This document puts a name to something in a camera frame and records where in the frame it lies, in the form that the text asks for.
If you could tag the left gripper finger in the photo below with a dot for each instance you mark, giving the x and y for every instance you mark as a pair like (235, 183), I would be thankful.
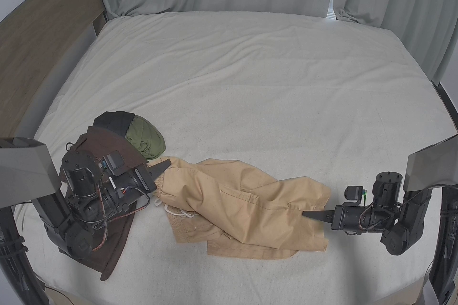
(160, 167)

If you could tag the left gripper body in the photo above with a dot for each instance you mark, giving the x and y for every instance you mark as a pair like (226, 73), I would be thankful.
(136, 182)

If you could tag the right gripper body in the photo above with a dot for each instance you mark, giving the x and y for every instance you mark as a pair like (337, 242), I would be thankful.
(350, 219)

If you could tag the tan shorts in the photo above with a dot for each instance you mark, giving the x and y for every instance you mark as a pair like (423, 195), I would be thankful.
(243, 203)

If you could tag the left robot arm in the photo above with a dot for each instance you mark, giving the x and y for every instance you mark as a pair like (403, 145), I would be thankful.
(25, 171)

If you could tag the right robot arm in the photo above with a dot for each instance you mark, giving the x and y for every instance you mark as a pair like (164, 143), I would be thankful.
(433, 164)

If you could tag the bed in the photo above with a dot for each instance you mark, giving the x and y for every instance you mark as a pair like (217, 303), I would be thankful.
(250, 82)

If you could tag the olive green garment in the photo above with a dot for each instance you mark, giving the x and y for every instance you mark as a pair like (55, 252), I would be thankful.
(143, 135)

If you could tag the brown garment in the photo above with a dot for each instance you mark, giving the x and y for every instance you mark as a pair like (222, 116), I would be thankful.
(107, 144)

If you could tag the black garment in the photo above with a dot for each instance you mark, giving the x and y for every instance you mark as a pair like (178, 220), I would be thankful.
(112, 123)

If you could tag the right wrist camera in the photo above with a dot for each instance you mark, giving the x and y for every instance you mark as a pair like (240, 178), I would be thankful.
(352, 192)

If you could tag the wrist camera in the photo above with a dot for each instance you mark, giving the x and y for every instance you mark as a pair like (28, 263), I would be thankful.
(115, 162)
(352, 192)

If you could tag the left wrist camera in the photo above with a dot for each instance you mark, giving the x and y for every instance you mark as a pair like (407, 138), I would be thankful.
(115, 162)

